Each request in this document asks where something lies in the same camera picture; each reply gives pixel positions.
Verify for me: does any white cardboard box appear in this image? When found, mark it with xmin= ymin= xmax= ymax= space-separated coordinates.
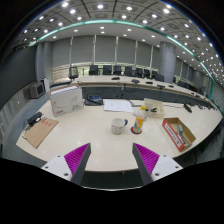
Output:
xmin=49 ymin=84 xmax=85 ymax=118

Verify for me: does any white paper sheet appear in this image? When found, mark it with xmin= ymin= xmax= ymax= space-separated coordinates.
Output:
xmin=103 ymin=99 xmax=134 ymax=114

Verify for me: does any black desk phone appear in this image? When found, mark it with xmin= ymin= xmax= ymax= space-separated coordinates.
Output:
xmin=84 ymin=94 xmax=104 ymax=107

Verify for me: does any yellow-capped orange drink bottle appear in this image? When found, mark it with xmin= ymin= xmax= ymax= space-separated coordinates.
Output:
xmin=132 ymin=105 xmax=148 ymax=135

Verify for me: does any brown box with red label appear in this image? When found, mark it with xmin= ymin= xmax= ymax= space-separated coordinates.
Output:
xmin=161 ymin=117 xmax=197 ymax=153

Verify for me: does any long curved conference desk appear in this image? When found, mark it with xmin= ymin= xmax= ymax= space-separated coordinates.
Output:
xmin=71 ymin=74 xmax=214 ymax=108

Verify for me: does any group of ceiling lights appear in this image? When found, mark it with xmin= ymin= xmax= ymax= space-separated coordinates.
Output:
xmin=19 ymin=1 xmax=224 ymax=88

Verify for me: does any white mug with blue handle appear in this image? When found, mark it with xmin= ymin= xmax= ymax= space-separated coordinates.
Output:
xmin=110 ymin=117 xmax=129 ymax=136

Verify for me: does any black stapler-like device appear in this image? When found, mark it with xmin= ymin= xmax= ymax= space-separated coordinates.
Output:
xmin=26 ymin=111 xmax=44 ymax=128

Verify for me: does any brown paper envelope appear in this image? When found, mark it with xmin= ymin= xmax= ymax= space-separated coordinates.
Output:
xmin=21 ymin=116 xmax=60 ymax=149

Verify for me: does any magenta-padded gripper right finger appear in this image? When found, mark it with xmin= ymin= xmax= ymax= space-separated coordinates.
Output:
xmin=131 ymin=142 xmax=184 ymax=186

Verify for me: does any grey box-shaped appliance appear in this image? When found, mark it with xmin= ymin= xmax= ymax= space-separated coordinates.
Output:
xmin=28 ymin=81 xmax=46 ymax=100

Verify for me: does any row of black office chairs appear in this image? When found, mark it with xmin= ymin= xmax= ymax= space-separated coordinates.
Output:
xmin=68 ymin=64 xmax=201 ymax=89

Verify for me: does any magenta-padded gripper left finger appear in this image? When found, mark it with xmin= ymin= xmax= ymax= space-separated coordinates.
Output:
xmin=41 ymin=142 xmax=92 ymax=186

